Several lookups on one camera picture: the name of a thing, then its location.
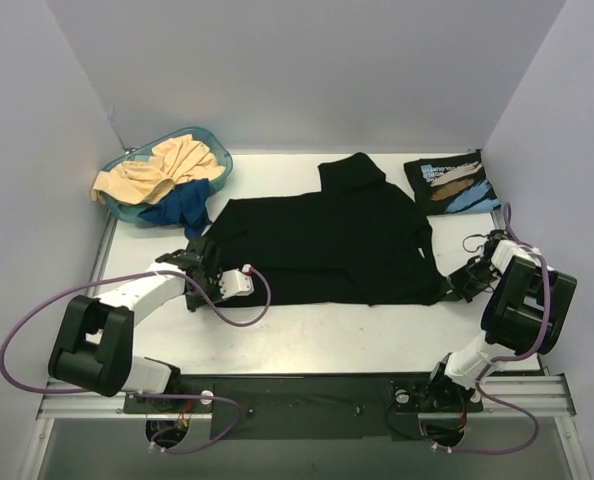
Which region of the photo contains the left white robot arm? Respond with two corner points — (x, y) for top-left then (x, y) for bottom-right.
(48, 237), (232, 412)

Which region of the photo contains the blue t shirt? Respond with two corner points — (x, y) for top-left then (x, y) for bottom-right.
(138, 179), (211, 239)

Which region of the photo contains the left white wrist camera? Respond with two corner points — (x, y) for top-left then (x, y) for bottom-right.
(218, 269), (254, 300)

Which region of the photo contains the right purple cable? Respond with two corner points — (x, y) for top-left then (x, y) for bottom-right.
(429, 200), (558, 455)

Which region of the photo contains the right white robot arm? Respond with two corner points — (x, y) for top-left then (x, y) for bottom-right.
(423, 230), (578, 409)

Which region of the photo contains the aluminium frame rail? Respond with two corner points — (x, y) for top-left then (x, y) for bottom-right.
(37, 374), (576, 419)

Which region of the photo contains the folded black printed t shirt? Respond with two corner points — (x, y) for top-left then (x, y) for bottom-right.
(403, 150), (501, 216)

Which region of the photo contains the teal plastic basket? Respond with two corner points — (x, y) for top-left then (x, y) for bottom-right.
(100, 126), (233, 225)

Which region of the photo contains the beige t shirt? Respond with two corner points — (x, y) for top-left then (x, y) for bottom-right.
(90, 134), (226, 205)

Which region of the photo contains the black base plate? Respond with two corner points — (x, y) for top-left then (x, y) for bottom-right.
(123, 373), (483, 440)

